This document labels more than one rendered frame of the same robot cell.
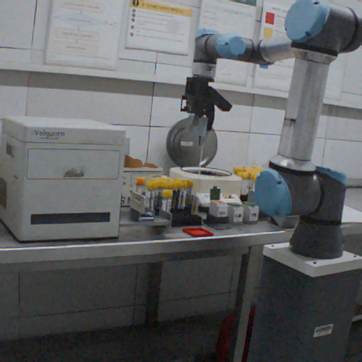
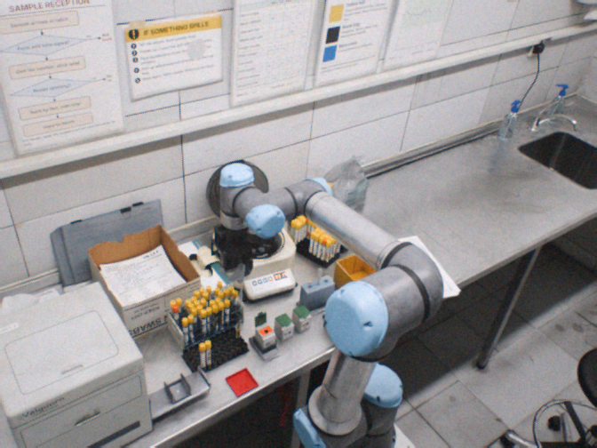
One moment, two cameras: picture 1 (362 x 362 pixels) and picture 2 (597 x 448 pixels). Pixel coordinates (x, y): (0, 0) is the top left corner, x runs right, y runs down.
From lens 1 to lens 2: 1.09 m
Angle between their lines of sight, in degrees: 30
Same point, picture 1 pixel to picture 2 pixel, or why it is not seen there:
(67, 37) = (41, 116)
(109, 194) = (134, 410)
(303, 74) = (346, 368)
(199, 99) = (233, 255)
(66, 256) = not seen: outside the picture
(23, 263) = not seen: outside the picture
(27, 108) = (12, 212)
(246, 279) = (299, 389)
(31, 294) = not seen: hidden behind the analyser
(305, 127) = (347, 404)
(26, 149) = (17, 433)
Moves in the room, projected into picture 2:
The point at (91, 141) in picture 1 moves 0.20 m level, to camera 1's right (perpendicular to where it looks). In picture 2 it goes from (101, 386) to (195, 386)
